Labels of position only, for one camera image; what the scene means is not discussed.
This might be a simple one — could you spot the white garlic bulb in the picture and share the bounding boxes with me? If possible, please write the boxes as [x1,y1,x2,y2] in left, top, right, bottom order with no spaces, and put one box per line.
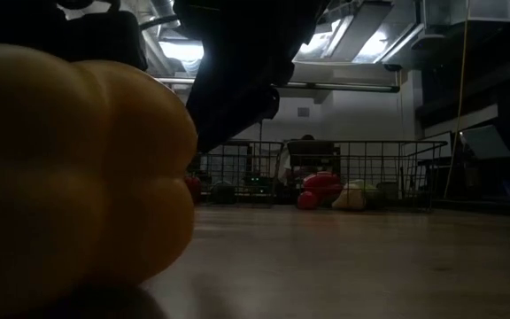
[330,182,367,212]

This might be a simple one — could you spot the dark green avocado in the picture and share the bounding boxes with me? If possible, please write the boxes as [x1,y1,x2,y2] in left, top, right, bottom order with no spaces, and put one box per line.
[210,181,237,206]

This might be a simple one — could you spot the yellow bell pepper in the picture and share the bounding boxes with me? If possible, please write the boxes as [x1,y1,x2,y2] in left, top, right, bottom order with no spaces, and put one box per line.
[0,43,199,319]

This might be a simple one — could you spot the black device with green lights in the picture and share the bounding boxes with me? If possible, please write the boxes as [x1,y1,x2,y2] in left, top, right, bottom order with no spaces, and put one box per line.
[245,174,274,199]

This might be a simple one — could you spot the red tomato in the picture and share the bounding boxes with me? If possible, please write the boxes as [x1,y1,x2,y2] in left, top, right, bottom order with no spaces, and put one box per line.
[184,175,203,206]

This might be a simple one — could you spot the light green bell pepper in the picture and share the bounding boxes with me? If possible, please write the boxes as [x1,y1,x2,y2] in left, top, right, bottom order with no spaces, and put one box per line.
[347,178,384,196]

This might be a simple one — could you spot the black aluminium table frame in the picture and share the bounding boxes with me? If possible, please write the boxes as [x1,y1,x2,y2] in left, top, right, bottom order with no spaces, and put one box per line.
[431,198,510,219]

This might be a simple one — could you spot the red bell pepper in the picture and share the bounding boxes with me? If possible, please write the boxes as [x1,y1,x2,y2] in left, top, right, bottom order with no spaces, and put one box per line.
[301,171,344,200]

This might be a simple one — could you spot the white tilted board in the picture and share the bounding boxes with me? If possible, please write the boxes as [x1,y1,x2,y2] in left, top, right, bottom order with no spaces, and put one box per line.
[458,124,510,160]

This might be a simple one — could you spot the silver ventilation duct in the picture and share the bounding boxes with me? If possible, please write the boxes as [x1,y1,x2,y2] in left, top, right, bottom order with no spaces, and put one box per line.
[148,0,177,21]

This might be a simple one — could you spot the small orange-red cherry tomato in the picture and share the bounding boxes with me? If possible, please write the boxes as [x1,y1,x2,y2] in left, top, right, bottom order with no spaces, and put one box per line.
[297,191,320,211]

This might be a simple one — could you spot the black chair back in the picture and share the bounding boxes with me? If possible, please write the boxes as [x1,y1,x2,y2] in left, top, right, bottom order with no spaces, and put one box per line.
[288,140,342,173]

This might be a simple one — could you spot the yellow hanging cable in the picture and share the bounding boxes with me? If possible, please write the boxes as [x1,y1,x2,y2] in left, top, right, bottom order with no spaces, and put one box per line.
[442,0,472,201]

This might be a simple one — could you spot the long silver horizontal bar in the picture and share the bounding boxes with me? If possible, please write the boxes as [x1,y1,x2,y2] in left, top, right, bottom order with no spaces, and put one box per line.
[153,76,401,94]

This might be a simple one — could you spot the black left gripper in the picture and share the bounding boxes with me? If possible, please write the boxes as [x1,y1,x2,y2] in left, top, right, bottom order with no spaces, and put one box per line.
[173,0,332,155]

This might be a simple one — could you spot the person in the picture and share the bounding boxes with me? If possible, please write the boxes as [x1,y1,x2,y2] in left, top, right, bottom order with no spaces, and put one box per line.
[278,133,317,183]

